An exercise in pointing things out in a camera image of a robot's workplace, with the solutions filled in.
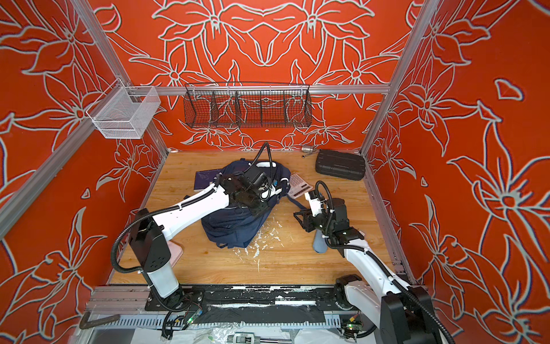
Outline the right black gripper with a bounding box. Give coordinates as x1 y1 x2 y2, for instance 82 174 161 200
293 206 337 235

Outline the navy blue student backpack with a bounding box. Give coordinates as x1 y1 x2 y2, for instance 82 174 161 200
201 161 291 249

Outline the purple notebook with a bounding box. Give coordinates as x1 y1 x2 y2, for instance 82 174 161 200
193 169 223 192

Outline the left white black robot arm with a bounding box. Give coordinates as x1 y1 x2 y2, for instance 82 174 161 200
110 157 289 310

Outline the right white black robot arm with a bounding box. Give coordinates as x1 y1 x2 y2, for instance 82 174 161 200
294 181 455 343

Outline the grey pencil pouch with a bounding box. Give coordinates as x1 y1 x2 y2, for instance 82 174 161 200
312 229 328 254

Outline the pink calculator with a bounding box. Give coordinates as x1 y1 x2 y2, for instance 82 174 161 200
287 173 314 199

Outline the black plastic tool case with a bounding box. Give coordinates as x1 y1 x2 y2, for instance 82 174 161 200
315 149 366 181

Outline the small silver metal cylinder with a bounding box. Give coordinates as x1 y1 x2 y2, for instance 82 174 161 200
301 145 319 158

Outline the pink flat case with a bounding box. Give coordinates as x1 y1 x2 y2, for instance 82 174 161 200
167 241 183 267

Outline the dark metal hex key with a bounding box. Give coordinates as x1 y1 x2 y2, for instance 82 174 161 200
79 312 120 330

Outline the black wire wall basket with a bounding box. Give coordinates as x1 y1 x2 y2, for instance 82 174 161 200
183 83 313 129

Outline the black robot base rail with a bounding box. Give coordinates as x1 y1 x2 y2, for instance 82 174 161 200
166 285 360 327

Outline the white wire mesh basket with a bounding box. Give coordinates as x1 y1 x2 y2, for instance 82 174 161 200
85 79 160 139

